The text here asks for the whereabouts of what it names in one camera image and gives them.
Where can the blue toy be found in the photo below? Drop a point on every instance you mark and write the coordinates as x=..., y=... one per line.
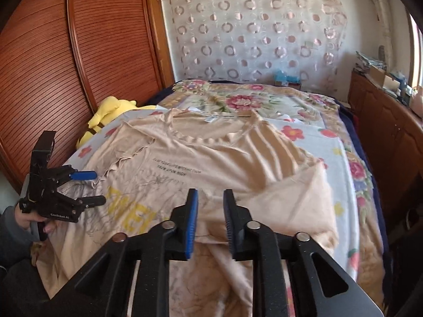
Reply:
x=287, y=78

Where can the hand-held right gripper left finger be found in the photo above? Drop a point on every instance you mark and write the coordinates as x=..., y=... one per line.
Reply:
x=191, y=224

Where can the wooden louvered wardrobe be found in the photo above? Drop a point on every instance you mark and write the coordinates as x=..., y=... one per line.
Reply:
x=99, y=39

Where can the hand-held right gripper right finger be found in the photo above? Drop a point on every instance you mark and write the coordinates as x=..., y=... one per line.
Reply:
x=228, y=224

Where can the beige t-shirt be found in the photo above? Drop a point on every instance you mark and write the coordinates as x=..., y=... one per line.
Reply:
x=211, y=158

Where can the circle-patterned sheer curtain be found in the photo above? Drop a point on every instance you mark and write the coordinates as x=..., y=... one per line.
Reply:
x=251, y=29

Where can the stack of papers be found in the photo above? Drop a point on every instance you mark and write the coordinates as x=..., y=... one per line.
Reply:
x=368, y=61

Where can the person's leg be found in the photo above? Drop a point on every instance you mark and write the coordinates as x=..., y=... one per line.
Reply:
x=26, y=290

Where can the white lace curtain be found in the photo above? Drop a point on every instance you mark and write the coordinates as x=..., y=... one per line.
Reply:
x=386, y=23

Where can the cardboard box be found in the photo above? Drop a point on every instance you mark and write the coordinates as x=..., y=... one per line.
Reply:
x=383, y=79

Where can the light blue floral blanket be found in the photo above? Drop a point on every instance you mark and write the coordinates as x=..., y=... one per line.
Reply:
x=307, y=142

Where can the person's left forearm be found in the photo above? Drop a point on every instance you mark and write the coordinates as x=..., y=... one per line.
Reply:
x=11, y=234

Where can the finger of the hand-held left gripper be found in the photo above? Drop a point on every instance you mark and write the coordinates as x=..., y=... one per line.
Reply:
x=84, y=175
x=95, y=200

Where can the wooden sideboard cabinet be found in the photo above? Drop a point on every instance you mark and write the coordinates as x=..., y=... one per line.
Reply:
x=390, y=128

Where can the beige floral bedspread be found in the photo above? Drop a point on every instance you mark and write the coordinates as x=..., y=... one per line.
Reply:
x=238, y=100

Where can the yellow plush toy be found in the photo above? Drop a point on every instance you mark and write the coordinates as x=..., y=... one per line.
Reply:
x=109, y=109

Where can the blue figurine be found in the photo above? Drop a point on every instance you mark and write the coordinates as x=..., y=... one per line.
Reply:
x=403, y=87

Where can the person's left hand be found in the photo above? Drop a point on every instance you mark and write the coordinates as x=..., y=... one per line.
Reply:
x=28, y=219

